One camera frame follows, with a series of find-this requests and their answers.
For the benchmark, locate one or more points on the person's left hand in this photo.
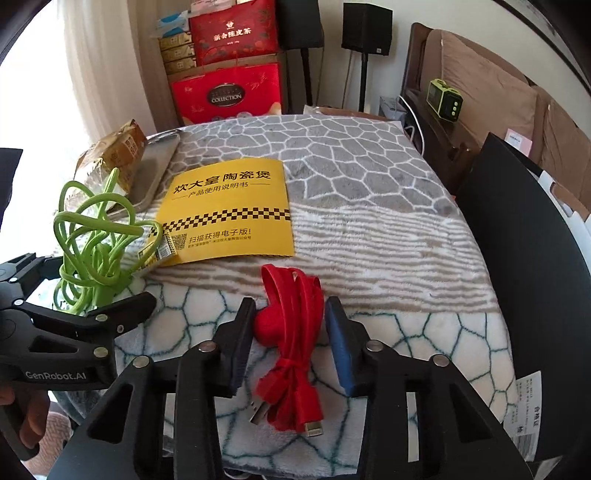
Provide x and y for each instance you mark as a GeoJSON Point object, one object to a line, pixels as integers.
{"type": "Point", "coordinates": [34, 415]}

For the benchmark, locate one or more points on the blue white tissue packet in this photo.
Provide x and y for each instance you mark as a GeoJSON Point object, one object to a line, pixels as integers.
{"type": "Point", "coordinates": [173, 23]}

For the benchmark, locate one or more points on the black speaker on stand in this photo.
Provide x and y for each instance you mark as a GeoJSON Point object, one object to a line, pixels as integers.
{"type": "Point", "coordinates": [367, 27]}
{"type": "Point", "coordinates": [300, 23]}

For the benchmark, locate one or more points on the patterned fleece blanket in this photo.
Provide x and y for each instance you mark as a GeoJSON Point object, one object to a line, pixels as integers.
{"type": "Point", "coordinates": [369, 207]}

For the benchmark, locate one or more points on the tan sofa cushion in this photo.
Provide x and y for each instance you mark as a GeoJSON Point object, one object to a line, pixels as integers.
{"type": "Point", "coordinates": [485, 83]}
{"type": "Point", "coordinates": [565, 134]}

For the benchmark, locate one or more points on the white curtain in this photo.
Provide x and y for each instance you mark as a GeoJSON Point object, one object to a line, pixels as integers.
{"type": "Point", "coordinates": [101, 69]}

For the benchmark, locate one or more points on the gold tissue pack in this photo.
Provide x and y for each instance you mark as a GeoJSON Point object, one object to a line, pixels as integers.
{"type": "Point", "coordinates": [122, 147]}

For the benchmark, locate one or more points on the white paper bag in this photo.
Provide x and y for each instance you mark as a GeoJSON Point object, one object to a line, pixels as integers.
{"type": "Point", "coordinates": [551, 182]}

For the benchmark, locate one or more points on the lime green portable speaker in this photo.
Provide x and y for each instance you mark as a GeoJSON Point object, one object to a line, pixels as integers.
{"type": "Point", "coordinates": [441, 99]}

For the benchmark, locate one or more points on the red gift boxes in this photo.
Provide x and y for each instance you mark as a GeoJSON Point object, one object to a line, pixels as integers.
{"type": "Point", "coordinates": [272, 59]}

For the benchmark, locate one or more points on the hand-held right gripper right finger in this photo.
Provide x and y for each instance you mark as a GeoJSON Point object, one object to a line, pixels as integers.
{"type": "Point", "coordinates": [344, 360]}

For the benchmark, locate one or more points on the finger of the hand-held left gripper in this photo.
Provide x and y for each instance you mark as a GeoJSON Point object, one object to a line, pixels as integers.
{"type": "Point", "coordinates": [106, 314]}
{"type": "Point", "coordinates": [32, 270]}

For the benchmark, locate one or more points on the gold flat box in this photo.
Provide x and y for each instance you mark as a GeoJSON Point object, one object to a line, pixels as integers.
{"type": "Point", "coordinates": [179, 54]}
{"type": "Point", "coordinates": [178, 42]}
{"type": "Point", "coordinates": [181, 67]}

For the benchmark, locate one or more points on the yellow instruction booklet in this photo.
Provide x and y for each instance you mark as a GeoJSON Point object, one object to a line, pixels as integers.
{"type": "Point", "coordinates": [231, 207]}

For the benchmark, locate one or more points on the pink white packet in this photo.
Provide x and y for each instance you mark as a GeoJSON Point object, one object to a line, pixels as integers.
{"type": "Point", "coordinates": [207, 5]}

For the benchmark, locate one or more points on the red chocolate gift box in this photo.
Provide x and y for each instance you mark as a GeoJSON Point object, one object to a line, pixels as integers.
{"type": "Point", "coordinates": [226, 92]}

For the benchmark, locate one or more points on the black storage box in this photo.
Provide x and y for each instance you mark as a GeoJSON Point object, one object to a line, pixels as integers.
{"type": "Point", "coordinates": [517, 277]}

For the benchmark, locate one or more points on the dark red tea gift bag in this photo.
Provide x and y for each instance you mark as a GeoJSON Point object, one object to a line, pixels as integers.
{"type": "Point", "coordinates": [231, 32]}

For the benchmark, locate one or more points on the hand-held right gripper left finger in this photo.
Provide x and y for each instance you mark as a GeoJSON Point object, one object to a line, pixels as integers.
{"type": "Point", "coordinates": [238, 350]}

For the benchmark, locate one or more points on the white barcode label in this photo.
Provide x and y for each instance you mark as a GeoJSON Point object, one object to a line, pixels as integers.
{"type": "Point", "coordinates": [526, 415]}

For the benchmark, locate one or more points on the pale blue box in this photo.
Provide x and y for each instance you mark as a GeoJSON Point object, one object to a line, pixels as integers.
{"type": "Point", "coordinates": [390, 105]}

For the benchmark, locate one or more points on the pink card box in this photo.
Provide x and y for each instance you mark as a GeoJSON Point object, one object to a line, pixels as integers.
{"type": "Point", "coordinates": [519, 141]}

